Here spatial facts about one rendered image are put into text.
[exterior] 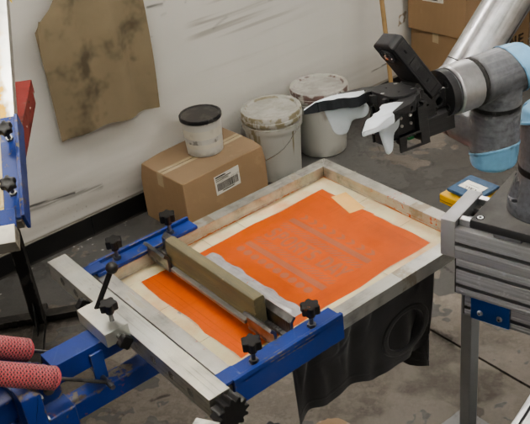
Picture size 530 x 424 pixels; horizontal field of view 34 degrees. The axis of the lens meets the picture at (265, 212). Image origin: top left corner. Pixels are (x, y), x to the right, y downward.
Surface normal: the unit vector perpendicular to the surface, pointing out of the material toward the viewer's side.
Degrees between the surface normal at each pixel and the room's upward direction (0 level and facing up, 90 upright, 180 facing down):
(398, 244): 0
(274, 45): 90
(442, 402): 0
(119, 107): 89
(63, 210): 90
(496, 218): 0
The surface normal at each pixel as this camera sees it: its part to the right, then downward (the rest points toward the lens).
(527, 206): -0.73, 0.14
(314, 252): -0.11, -0.85
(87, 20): 0.45, 0.41
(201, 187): 0.66, 0.30
